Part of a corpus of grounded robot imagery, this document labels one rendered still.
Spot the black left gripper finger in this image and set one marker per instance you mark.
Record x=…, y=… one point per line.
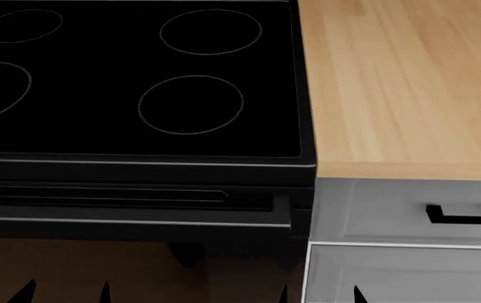
x=25, y=295
x=105, y=295

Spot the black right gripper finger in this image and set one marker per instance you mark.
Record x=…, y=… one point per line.
x=359, y=296
x=283, y=296

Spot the black electric stove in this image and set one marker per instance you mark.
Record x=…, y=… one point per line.
x=97, y=172

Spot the grey cabinet door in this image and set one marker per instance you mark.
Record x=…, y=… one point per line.
x=413, y=274

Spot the grey drawer front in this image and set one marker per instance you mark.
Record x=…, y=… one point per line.
x=383, y=214

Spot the grey kitchen cabinet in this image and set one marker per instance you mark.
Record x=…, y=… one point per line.
x=329, y=214

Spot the black glass cooktop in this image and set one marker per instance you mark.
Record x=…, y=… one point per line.
x=97, y=63

